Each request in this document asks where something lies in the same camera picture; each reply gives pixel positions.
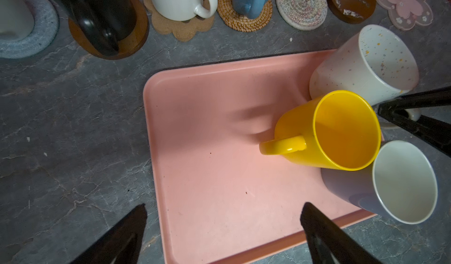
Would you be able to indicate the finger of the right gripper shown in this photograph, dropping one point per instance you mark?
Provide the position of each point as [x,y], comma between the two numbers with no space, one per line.
[432,98]
[432,131]

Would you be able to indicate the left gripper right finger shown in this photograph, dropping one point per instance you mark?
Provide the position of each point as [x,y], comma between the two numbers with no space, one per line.
[328,243]

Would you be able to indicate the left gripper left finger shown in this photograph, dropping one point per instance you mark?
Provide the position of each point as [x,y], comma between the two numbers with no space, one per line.
[121,244]

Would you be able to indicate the white mug purple handle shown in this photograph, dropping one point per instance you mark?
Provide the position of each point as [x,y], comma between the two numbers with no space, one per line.
[399,184]

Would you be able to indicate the pink flower coaster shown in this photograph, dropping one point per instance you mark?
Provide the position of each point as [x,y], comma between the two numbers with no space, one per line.
[405,14]

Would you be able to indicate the pink plastic tray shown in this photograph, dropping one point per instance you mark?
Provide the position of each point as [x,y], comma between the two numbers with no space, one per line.
[220,201]

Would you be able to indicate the glossy amber round coaster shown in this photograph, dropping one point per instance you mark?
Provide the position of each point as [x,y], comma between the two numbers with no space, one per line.
[352,11]

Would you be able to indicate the cream lace round coaster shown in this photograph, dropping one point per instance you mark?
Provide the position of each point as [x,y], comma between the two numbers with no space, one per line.
[304,15]

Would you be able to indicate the dark brown round coaster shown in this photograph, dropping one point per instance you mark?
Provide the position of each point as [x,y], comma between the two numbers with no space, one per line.
[127,46]

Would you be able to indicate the woven tan round coaster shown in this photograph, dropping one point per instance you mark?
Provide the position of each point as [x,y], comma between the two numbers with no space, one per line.
[241,23]

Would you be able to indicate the brown paw print coaster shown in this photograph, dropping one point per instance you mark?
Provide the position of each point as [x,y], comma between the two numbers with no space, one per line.
[183,31]

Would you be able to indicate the grey round coaster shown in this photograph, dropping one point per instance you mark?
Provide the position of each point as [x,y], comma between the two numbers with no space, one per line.
[46,25]

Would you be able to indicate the black mug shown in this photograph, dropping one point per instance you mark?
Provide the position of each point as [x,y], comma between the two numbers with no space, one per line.
[104,22]

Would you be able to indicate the yellow mug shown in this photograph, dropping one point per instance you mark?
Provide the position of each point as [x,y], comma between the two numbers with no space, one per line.
[339,131]

